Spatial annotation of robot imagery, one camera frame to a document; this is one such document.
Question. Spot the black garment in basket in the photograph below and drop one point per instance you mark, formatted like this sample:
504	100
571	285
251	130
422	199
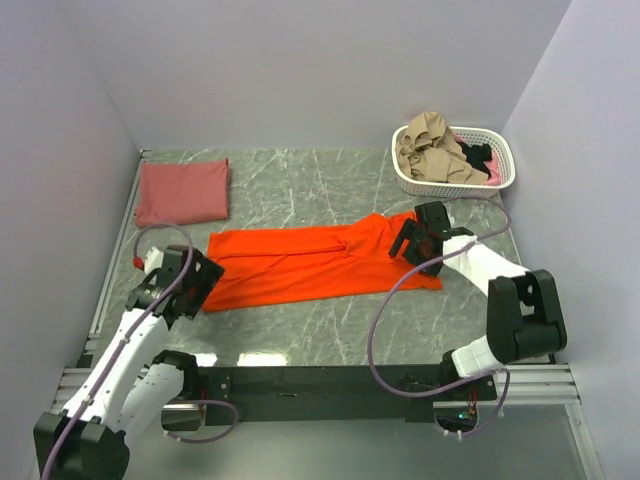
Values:
478	156

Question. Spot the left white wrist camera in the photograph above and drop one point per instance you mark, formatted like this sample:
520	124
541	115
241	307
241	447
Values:
150	261

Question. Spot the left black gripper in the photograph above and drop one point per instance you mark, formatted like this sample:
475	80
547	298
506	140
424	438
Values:
201	279

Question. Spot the beige crumpled t-shirt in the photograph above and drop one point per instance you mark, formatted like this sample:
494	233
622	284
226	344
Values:
427	151

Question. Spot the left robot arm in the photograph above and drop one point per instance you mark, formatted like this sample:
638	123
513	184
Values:
90	437

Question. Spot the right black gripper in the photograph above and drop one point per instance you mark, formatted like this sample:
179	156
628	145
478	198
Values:
407	243

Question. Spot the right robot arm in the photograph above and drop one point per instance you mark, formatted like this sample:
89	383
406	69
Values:
524	314

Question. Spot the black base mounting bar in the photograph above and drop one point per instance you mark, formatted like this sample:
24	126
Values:
307	393

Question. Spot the pink garment in basket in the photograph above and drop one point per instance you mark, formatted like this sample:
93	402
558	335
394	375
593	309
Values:
495	176

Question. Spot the orange t-shirt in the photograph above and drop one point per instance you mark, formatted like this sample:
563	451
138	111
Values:
277	266

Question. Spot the folded pink t-shirt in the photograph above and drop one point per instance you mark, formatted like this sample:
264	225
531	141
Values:
183	194

